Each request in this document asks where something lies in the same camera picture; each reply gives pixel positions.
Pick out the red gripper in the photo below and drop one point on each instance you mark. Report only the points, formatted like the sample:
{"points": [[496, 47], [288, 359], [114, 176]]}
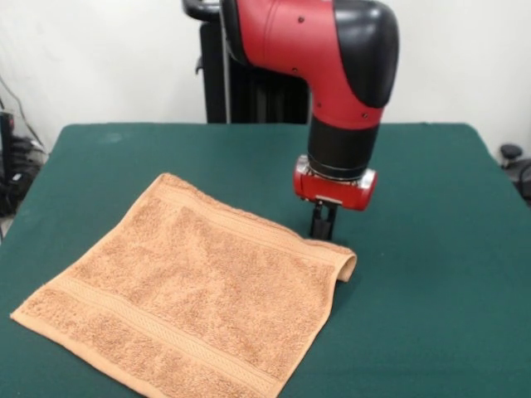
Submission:
{"points": [[332, 190]]}

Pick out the tan terry cloth towel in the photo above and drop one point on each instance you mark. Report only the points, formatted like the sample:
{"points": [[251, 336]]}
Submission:
{"points": [[186, 298]]}

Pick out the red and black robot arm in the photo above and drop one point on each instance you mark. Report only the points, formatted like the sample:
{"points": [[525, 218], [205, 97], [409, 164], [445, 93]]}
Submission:
{"points": [[323, 62]]}

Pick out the dark green table cloth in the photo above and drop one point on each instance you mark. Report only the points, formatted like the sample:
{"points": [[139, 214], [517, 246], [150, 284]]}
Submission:
{"points": [[415, 290]]}

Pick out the black electronics box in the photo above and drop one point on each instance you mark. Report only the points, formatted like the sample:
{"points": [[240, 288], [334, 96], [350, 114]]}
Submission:
{"points": [[6, 166]]}

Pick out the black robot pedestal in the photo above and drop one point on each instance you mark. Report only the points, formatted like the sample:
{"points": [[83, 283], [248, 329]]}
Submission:
{"points": [[249, 95]]}

